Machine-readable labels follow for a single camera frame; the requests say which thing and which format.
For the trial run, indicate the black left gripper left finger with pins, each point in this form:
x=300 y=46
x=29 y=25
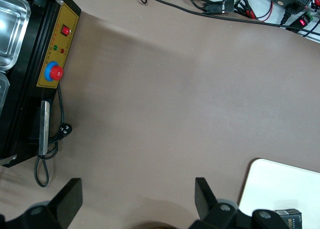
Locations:
x=71 y=201

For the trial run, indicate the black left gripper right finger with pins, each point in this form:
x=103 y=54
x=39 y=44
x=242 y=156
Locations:
x=205 y=199

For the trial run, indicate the cream plastic tray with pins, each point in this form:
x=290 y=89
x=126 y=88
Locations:
x=282 y=186

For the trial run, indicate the large steel tray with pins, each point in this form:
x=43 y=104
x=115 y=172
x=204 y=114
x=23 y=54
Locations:
x=11 y=26

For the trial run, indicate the small black carton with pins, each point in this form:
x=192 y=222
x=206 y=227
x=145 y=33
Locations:
x=290 y=219

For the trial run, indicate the red emergency stop button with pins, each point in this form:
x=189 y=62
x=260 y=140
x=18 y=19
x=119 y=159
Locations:
x=55 y=72

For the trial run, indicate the black sealing machine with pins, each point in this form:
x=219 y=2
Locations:
x=32 y=71

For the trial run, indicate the yellow control panel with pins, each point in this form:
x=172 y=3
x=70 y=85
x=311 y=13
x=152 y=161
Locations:
x=62 y=51

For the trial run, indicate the black inline connector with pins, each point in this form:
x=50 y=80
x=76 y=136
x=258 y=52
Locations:
x=221 y=7

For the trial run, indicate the black module with red light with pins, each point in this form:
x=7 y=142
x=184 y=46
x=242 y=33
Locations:
x=301 y=22

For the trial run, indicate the black power plug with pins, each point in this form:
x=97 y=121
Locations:
x=287 y=12

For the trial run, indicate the silver metal bracket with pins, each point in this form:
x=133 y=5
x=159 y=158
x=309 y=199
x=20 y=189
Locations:
x=45 y=129

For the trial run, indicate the red rocker switch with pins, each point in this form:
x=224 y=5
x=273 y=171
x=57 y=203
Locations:
x=66 y=30

